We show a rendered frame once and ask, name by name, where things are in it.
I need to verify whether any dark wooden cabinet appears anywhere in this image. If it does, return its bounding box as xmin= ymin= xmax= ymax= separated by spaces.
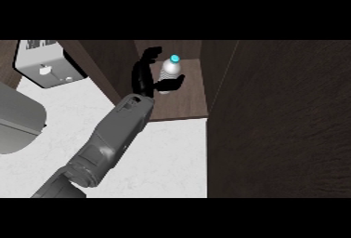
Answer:
xmin=56 ymin=39 xmax=241 ymax=123

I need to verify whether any clear bottled water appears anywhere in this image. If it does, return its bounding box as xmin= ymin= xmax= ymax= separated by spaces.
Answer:
xmin=157 ymin=54 xmax=186 ymax=94

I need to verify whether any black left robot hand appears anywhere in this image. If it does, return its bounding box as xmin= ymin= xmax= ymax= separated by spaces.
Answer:
xmin=130 ymin=46 xmax=186 ymax=99

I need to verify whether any grey rounded appliance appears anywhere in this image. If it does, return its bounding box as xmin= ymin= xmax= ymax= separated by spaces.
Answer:
xmin=0 ymin=81 xmax=49 ymax=155

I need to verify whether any silver toaster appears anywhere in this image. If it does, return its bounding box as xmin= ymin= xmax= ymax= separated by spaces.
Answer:
xmin=12 ymin=39 xmax=89 ymax=90

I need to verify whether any dark wooden cabinet door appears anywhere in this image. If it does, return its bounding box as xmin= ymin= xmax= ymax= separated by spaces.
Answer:
xmin=205 ymin=39 xmax=351 ymax=199

